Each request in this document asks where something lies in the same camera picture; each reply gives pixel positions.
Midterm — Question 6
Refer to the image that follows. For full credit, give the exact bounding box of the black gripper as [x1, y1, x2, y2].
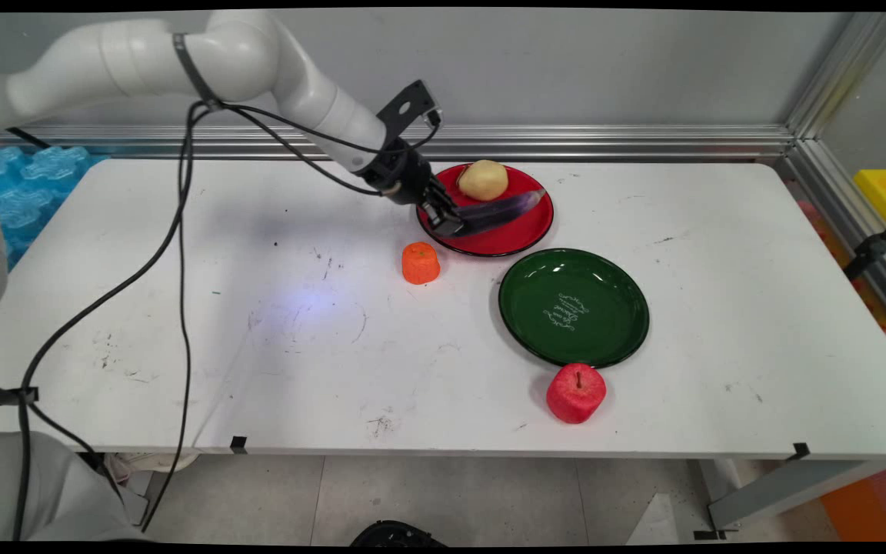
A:
[361, 143, 467, 237]

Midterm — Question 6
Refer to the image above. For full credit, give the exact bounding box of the purple eggplant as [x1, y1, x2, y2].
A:
[460, 189, 546, 236]

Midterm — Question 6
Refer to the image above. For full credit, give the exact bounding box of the yellow potato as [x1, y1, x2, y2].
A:
[457, 160, 510, 202]

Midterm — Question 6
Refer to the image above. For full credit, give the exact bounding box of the orange toy fruit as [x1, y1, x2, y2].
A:
[401, 242, 441, 285]

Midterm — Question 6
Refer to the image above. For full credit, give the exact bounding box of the red round plate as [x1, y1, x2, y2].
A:
[415, 163, 555, 258]

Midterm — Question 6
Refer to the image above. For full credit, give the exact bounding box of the green round plate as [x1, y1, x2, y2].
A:
[498, 248, 651, 369]

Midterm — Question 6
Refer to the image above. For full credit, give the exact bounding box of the red toy apple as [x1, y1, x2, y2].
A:
[546, 363, 608, 425]

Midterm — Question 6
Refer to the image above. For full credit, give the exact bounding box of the black round object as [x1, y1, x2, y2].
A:
[349, 521, 448, 548]

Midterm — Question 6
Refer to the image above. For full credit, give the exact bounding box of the white object under table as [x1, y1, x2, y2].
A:
[101, 452, 200, 475]

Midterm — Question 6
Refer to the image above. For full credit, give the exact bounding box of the blue foam mat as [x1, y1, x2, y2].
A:
[0, 145, 95, 272]

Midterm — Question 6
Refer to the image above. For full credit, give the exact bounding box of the grey table leg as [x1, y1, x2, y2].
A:
[707, 459, 878, 533]

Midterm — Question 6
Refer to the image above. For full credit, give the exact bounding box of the orange box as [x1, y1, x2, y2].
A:
[820, 462, 886, 542]

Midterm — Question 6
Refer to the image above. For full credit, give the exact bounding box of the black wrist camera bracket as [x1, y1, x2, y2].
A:
[375, 79, 445, 145]

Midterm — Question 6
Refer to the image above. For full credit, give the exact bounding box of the horizontal aluminium frame rail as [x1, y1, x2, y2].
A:
[0, 125, 795, 162]

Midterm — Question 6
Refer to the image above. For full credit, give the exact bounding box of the black cable to gripper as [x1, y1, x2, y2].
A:
[139, 103, 387, 534]

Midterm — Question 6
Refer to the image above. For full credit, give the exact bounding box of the black cable strap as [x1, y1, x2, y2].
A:
[172, 33, 222, 110]

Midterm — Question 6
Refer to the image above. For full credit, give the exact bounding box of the black cable to camera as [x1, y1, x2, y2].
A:
[12, 100, 444, 542]

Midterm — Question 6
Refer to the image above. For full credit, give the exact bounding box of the slanted aluminium side rail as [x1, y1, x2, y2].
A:
[778, 138, 886, 341]

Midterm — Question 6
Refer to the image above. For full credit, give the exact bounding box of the upright aluminium frame post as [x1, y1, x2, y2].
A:
[785, 12, 886, 141]

